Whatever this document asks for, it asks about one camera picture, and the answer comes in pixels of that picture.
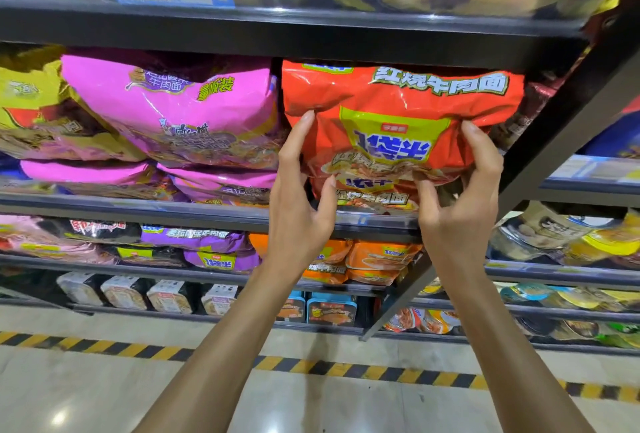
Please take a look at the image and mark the black metal store shelving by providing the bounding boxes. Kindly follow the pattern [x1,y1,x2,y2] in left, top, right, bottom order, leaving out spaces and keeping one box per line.
[0,0,640,356]

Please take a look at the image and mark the person's right forearm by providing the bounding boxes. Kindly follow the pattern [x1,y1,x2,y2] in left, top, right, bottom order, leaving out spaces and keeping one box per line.
[435,267,596,433]

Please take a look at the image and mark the person's left forearm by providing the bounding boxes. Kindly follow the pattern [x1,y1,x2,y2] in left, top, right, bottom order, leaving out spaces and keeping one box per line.
[132,267,309,433]

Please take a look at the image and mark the person's left hand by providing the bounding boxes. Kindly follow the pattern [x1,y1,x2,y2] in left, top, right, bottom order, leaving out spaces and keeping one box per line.
[261,110,339,280]

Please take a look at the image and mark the noodle packets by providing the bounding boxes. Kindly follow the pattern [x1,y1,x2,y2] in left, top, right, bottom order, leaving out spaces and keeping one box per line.
[0,0,640,288]

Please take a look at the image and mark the person's right hand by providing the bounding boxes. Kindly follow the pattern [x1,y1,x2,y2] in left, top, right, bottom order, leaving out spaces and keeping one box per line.
[413,120,505,284]

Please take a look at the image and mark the red orange noodle multipack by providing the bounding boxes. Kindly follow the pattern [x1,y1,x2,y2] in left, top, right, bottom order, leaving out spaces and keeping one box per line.
[281,59,525,187]

